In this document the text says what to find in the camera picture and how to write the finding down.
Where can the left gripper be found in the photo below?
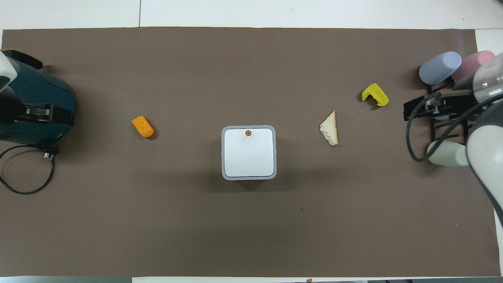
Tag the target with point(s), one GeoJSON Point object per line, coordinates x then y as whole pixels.
{"type": "Point", "coordinates": [11, 109]}

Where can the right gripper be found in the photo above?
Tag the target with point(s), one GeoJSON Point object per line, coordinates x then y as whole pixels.
{"type": "Point", "coordinates": [463, 100]}

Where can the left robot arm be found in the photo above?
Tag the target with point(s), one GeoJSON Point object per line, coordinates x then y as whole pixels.
{"type": "Point", "coordinates": [4, 72]}

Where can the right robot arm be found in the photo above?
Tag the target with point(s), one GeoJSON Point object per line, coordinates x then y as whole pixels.
{"type": "Point", "coordinates": [486, 149]}

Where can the white bin with grey rim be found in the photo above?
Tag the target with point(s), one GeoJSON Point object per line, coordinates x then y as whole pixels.
{"type": "Point", "coordinates": [248, 153]}

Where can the dark teal appliance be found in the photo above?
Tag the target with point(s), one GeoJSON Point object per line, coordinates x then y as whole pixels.
{"type": "Point", "coordinates": [43, 88]}

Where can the pink cup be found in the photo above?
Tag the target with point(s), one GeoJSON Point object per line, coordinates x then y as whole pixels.
{"type": "Point", "coordinates": [473, 63]}

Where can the blue-grey cup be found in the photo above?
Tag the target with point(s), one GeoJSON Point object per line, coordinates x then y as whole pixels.
{"type": "Point", "coordinates": [439, 68]}

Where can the dark brown cup rack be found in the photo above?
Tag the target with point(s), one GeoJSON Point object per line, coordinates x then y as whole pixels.
{"type": "Point", "coordinates": [437, 131]}

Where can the light green cup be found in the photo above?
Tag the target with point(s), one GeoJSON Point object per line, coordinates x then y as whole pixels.
{"type": "Point", "coordinates": [448, 154]}

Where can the yellow curved sponge piece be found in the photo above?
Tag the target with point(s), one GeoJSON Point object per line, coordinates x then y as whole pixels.
{"type": "Point", "coordinates": [378, 95]}

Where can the orange sponge block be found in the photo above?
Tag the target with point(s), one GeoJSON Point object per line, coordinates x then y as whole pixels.
{"type": "Point", "coordinates": [142, 126]}

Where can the triangular bread slice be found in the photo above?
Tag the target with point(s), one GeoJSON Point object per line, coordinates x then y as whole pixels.
{"type": "Point", "coordinates": [331, 131]}

